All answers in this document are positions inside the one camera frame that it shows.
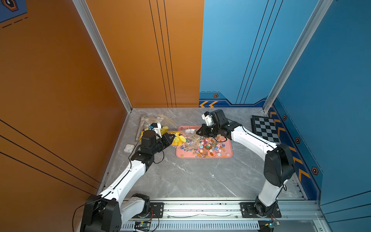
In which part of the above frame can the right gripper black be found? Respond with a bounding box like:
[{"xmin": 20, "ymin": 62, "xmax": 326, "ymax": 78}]
[{"xmin": 195, "ymin": 123, "xmax": 221, "ymax": 137}]

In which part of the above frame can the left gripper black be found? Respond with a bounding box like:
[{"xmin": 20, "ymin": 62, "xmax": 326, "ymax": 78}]
[{"xmin": 150, "ymin": 133, "xmax": 174, "ymax": 156}]

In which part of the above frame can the yellow duck ziploc bag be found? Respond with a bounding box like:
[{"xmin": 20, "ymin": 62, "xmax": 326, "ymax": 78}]
[
  {"xmin": 171, "ymin": 128, "xmax": 201, "ymax": 150},
  {"xmin": 157, "ymin": 114, "xmax": 177, "ymax": 135},
  {"xmin": 139, "ymin": 117, "xmax": 159, "ymax": 140}
]

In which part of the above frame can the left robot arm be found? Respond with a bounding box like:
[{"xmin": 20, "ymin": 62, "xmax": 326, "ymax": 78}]
[{"xmin": 80, "ymin": 130, "xmax": 176, "ymax": 232}]

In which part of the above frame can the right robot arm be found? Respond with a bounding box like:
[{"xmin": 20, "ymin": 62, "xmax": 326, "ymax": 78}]
[{"xmin": 196, "ymin": 110, "xmax": 295, "ymax": 218}]

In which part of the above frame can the silver microphone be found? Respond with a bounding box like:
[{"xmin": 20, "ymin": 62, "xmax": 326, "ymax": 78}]
[{"xmin": 135, "ymin": 115, "xmax": 146, "ymax": 142}]

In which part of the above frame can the white earbuds case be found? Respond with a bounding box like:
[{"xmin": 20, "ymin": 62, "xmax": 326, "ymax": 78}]
[{"xmin": 124, "ymin": 144, "xmax": 135, "ymax": 153}]

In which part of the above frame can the pink plastic tray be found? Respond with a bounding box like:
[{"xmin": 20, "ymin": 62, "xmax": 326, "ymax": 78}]
[{"xmin": 176, "ymin": 126, "xmax": 233, "ymax": 159}]

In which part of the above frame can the black white chessboard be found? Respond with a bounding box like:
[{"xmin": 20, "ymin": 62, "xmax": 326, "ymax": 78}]
[{"xmin": 251, "ymin": 116, "xmax": 281, "ymax": 144}]

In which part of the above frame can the left green circuit board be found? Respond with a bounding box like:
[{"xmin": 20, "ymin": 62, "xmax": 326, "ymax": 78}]
[{"xmin": 134, "ymin": 221, "xmax": 151, "ymax": 232}]

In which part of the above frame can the green circuit board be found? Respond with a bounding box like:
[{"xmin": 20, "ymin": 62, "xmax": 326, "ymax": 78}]
[
  {"xmin": 134, "ymin": 221, "xmax": 151, "ymax": 232},
  {"xmin": 260, "ymin": 221, "xmax": 281, "ymax": 232}
]

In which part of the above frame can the right green circuit board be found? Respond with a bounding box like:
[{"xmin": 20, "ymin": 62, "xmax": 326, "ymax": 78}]
[{"xmin": 260, "ymin": 221, "xmax": 281, "ymax": 232}]

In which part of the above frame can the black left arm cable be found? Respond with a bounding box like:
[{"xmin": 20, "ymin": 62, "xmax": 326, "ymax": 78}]
[{"xmin": 71, "ymin": 139, "xmax": 166, "ymax": 232}]

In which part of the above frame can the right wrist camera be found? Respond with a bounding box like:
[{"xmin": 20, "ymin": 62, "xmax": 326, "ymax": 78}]
[{"xmin": 202, "ymin": 111, "xmax": 214, "ymax": 126}]

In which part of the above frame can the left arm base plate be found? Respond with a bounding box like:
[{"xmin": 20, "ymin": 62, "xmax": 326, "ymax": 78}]
[{"xmin": 134, "ymin": 202, "xmax": 164, "ymax": 219}]

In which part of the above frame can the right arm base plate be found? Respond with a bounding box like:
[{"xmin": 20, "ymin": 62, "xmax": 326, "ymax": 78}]
[{"xmin": 240, "ymin": 202, "xmax": 282, "ymax": 219}]

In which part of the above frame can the aluminium front rail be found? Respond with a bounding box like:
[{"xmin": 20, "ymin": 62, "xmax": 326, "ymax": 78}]
[{"xmin": 151, "ymin": 198, "xmax": 325, "ymax": 221}]

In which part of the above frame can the left aluminium corner post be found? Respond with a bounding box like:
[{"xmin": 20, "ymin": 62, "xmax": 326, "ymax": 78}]
[{"xmin": 72, "ymin": 0, "xmax": 132, "ymax": 113}]

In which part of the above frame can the aluminium corner post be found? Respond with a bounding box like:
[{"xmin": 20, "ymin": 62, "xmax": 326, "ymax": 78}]
[
  {"xmin": 262, "ymin": 0, "xmax": 333, "ymax": 114},
  {"xmin": 72, "ymin": 0, "xmax": 132, "ymax": 113}
]

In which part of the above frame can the right aluminium corner post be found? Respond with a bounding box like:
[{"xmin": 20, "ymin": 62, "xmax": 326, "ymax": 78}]
[{"xmin": 262, "ymin": 0, "xmax": 333, "ymax": 114}]

